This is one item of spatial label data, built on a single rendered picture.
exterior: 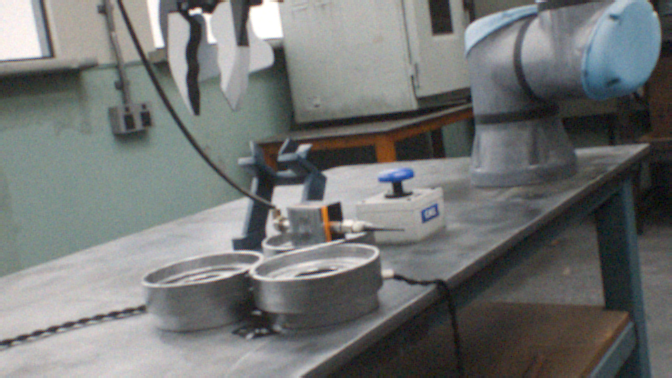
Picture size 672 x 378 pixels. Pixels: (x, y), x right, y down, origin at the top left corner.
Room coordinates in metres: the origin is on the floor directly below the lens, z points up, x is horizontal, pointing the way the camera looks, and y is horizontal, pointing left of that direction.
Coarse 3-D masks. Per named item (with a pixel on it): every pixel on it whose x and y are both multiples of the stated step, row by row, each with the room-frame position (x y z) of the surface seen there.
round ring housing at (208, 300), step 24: (168, 264) 0.71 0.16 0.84; (192, 264) 0.73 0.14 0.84; (216, 264) 0.73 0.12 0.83; (240, 264) 0.72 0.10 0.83; (144, 288) 0.65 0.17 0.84; (168, 288) 0.63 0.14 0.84; (192, 288) 0.63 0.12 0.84; (216, 288) 0.63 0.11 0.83; (240, 288) 0.64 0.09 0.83; (168, 312) 0.63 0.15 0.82; (192, 312) 0.63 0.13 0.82; (216, 312) 0.64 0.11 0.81; (240, 312) 0.64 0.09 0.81
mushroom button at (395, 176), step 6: (396, 168) 0.87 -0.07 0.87; (402, 168) 0.87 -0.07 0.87; (408, 168) 0.87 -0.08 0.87; (378, 174) 0.87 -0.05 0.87; (384, 174) 0.86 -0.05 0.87; (390, 174) 0.86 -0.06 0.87; (396, 174) 0.85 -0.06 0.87; (402, 174) 0.85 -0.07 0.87; (408, 174) 0.86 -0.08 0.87; (378, 180) 0.87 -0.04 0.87; (384, 180) 0.86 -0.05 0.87; (390, 180) 0.85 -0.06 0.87; (396, 180) 0.85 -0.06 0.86; (402, 180) 0.85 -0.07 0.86; (396, 186) 0.87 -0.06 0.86; (402, 186) 0.87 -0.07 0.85; (396, 192) 0.87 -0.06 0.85
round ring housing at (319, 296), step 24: (264, 264) 0.66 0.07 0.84; (288, 264) 0.68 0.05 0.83; (312, 264) 0.68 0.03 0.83; (360, 264) 0.60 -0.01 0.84; (264, 288) 0.61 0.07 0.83; (288, 288) 0.59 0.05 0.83; (312, 288) 0.59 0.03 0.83; (336, 288) 0.59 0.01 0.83; (360, 288) 0.60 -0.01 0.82; (288, 312) 0.59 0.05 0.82; (312, 312) 0.59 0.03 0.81; (336, 312) 0.60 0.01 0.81; (360, 312) 0.61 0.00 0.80
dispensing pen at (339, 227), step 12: (300, 204) 0.75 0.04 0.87; (312, 204) 0.74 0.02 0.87; (324, 204) 0.72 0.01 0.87; (336, 204) 0.73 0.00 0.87; (276, 216) 0.77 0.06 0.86; (336, 216) 0.73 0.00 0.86; (276, 228) 0.77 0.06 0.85; (288, 228) 0.76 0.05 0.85; (336, 228) 0.71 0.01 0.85; (348, 228) 0.70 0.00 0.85; (360, 228) 0.69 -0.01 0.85; (372, 228) 0.68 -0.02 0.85; (384, 228) 0.67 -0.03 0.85; (396, 228) 0.66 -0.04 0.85; (336, 240) 0.72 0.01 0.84
